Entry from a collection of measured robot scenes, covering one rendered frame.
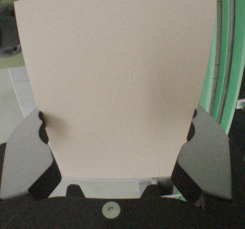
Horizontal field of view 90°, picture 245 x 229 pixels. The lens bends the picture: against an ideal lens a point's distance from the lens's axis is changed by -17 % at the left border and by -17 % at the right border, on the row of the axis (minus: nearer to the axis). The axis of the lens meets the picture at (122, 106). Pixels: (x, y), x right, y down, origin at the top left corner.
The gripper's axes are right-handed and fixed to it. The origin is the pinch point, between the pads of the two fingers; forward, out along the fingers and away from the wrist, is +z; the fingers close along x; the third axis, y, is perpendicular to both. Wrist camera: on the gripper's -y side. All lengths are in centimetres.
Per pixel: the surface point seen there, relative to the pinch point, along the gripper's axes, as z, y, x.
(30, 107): 36, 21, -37
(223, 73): 20.0, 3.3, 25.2
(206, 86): 15.1, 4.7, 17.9
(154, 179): 23, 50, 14
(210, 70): 14.5, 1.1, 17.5
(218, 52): 23.0, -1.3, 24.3
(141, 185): 33, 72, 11
